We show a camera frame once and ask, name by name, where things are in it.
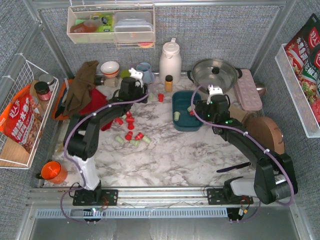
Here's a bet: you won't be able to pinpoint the dark lid jar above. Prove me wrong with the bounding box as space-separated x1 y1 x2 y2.
34 81 52 102

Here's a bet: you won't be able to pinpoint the round wooden board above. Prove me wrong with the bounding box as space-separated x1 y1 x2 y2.
244 116 285 155

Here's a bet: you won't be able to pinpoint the red capsule cluster three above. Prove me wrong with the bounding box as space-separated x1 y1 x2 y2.
125 116 135 123

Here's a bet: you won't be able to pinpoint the steel pot with lid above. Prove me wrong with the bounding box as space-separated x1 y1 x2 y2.
187 58 243 95

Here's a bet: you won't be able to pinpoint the orange spice bottle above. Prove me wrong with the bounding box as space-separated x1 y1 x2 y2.
164 75 173 92

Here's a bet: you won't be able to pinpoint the orange tray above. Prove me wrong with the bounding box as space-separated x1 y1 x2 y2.
51 81 68 121

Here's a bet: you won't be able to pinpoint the brown cloth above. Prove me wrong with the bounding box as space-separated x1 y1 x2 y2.
62 60 99 118

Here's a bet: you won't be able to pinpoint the pink egg tray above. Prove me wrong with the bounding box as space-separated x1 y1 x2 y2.
234 68 263 112

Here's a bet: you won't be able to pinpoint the red capsule top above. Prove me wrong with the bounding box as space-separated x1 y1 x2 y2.
158 93 165 103

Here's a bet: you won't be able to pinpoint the green drink packet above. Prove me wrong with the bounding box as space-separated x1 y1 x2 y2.
90 13 115 33

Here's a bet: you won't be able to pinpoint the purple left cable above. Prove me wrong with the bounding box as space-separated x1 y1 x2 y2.
60 82 151 225

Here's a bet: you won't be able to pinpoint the teal storage basket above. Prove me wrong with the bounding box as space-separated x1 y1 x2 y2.
172 90 203 132

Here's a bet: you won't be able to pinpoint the red capsule cluster two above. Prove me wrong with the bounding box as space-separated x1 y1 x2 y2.
114 117 124 125

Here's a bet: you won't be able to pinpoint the blue mug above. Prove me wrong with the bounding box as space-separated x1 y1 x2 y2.
136 62 155 84

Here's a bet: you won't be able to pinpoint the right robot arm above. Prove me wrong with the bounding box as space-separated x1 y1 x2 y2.
191 94 298 206

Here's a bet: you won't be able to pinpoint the purple cable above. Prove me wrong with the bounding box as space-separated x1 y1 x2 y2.
191 83 296 223
60 82 151 225

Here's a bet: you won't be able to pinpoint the red capsule cluster four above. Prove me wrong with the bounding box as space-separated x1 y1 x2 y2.
127 122 135 131

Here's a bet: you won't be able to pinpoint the white thermos jug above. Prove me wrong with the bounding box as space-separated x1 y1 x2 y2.
159 38 182 84

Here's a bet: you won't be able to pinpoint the clear plastic containers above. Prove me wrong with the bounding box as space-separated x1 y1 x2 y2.
113 11 154 43

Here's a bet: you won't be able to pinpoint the pepper grinder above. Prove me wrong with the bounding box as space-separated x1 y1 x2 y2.
94 76 119 88

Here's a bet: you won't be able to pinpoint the purple knife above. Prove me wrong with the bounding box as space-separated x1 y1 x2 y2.
216 162 251 173

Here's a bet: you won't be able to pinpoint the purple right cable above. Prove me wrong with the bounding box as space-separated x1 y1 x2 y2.
191 83 296 223

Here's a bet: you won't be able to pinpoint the green lid cup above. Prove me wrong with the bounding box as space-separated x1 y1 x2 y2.
120 69 131 79

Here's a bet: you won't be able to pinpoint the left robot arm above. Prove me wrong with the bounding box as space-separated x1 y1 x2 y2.
63 77 149 203

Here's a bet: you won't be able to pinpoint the white orange bowl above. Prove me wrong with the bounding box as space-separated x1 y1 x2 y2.
100 61 120 78

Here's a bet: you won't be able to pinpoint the cream wall rack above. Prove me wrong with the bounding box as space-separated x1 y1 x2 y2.
66 3 156 49

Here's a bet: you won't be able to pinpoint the red cloth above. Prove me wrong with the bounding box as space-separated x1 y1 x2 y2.
79 88 108 115

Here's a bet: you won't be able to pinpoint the white wire basket right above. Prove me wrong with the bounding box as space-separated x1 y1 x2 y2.
274 43 320 139

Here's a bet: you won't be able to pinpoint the steel ladle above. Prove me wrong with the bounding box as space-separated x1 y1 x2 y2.
255 82 267 97

